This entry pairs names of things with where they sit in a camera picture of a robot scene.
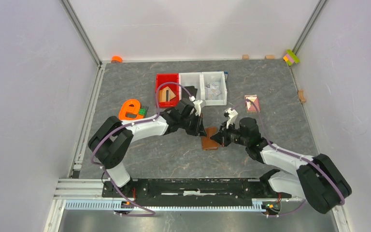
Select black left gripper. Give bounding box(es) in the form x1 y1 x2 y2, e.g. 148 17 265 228
179 112 207 138

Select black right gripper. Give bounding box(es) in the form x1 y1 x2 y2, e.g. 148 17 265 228
210 120 249 147

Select dark grey credit card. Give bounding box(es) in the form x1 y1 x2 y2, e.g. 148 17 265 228
182 86 198 98

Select brown leather card holder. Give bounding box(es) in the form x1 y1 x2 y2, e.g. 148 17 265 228
201 127 219 151

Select white diamond credit card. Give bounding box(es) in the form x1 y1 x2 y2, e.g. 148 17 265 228
205 83 222 98

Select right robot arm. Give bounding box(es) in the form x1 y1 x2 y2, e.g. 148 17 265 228
211 117 352 214

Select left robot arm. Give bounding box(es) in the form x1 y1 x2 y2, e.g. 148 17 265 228
88 97 207 197

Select playing card box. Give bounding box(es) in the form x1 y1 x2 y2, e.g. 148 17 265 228
244 95 260 113

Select cards in red bin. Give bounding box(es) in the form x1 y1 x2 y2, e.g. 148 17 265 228
158 86 176 102

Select cards in white bin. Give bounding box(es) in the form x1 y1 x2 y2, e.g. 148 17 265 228
205 83 222 101

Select green toy block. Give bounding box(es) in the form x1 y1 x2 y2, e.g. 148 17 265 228
138 108 148 116

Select white plastic bin left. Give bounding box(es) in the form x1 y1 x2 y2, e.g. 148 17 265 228
179 72 205 100

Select white plastic bin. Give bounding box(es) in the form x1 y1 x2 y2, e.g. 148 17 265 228
200 72 228 106
179 72 205 100

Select white plastic bin right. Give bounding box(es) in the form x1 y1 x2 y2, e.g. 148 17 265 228
200 72 228 106

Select red plastic bin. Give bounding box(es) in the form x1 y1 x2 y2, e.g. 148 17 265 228
155 73 180 108

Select orange tape dispenser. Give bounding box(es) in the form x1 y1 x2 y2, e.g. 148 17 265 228
118 99 144 120

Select wooden arch block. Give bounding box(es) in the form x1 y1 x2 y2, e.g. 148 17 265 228
298 89 307 104

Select colourful toy block stack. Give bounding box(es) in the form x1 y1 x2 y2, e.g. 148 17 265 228
283 49 300 66

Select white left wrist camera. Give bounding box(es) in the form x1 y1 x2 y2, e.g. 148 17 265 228
189 96 206 116

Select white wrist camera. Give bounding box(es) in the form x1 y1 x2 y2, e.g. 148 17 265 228
189 96 206 116
224 108 238 129

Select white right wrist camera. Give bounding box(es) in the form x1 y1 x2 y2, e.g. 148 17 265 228
224 108 238 129

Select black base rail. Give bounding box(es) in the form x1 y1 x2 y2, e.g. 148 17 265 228
120 178 291 206

